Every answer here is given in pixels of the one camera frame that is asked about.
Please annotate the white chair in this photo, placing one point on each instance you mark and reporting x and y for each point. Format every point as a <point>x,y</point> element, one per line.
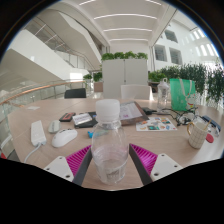
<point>135,92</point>

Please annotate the green tote bag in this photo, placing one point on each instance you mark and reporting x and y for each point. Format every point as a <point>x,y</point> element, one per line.
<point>180,96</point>

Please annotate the black chair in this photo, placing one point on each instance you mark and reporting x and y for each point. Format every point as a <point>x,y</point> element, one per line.
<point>75,93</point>

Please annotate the green plants atop cabinet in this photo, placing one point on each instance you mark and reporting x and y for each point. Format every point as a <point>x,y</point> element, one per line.
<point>123,55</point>

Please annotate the green potted plants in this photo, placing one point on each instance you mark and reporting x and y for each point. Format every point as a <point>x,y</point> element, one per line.
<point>97,76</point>

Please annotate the colourful sticker sheet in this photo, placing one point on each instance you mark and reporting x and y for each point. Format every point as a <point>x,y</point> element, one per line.
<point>155,124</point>

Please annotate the clear plastic water bottle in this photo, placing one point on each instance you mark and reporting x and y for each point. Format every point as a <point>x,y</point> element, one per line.
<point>110,150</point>

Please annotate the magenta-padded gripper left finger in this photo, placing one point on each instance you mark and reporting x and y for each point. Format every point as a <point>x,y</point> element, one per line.
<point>60,166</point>

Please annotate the black and red case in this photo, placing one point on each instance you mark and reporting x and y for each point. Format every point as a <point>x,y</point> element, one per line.
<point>67,117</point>

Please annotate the small blue item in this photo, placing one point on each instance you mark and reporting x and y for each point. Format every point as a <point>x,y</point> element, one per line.
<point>90,134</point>

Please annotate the glass railing with wooden handrail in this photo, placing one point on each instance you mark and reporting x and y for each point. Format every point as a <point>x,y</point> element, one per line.
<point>36,90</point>

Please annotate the white paper sheet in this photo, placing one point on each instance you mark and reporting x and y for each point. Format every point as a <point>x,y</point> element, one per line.
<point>33,108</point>

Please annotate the white grid-pattern mug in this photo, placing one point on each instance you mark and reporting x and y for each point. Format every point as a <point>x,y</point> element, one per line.
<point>198,135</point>

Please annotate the white cabinet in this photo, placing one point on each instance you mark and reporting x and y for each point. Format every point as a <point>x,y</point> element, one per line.
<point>125,78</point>

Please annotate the clear bottle with white lid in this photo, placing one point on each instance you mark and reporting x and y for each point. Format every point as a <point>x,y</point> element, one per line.
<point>163,96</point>

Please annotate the black charger block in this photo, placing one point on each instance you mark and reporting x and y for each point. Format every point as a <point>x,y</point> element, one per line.
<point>147,110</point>

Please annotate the black notebook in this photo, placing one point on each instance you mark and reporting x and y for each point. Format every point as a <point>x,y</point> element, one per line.
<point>87,124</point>

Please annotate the ceiling light strips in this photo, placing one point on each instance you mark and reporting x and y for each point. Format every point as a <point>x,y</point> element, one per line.
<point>125,16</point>

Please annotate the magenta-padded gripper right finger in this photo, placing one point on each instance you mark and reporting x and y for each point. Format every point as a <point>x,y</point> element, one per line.
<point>163,165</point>

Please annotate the white computer mouse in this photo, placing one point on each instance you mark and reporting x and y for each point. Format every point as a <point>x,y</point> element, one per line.
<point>64,137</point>

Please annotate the green plant hedge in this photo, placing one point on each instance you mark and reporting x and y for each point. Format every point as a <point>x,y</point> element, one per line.
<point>196,75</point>

